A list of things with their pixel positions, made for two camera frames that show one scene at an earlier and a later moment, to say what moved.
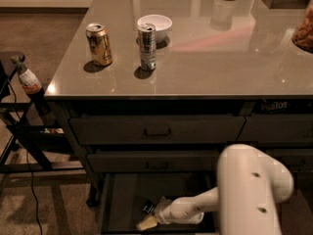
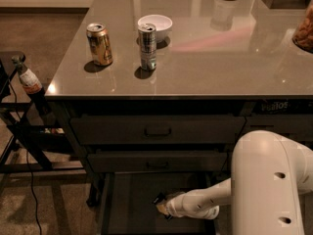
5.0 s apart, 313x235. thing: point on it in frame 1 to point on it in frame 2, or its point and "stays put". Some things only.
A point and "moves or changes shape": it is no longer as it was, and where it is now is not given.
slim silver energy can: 147,43 stays put
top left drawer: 157,129 stays put
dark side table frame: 22,149 stays put
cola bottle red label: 31,85 stays put
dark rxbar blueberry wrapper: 149,208 moves or changes shape
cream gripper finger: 148,223 to 161,208
